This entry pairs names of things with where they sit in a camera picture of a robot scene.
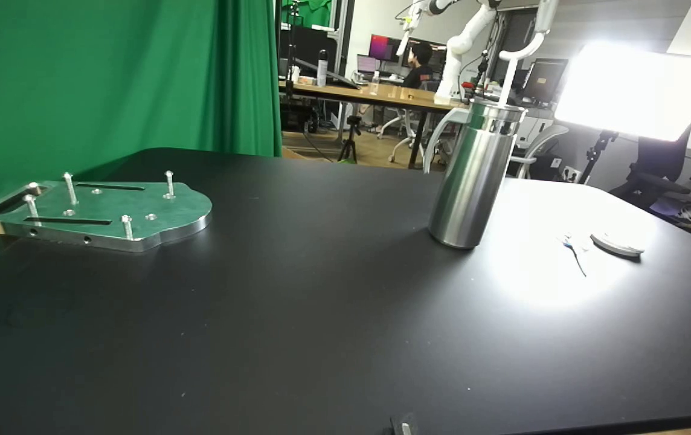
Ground wooden background desk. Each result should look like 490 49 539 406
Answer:
279 82 455 166

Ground metal mounting plate with bolts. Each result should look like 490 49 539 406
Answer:
0 169 212 252

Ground green backdrop curtain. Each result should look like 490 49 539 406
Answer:
0 0 283 190

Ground white round flask lid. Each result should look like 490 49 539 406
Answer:
589 235 642 260

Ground silver steel thermos flask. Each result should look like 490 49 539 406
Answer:
427 102 525 252

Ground bright softbox light panel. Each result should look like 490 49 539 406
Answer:
556 40 691 140

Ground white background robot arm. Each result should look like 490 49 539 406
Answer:
393 0 501 103

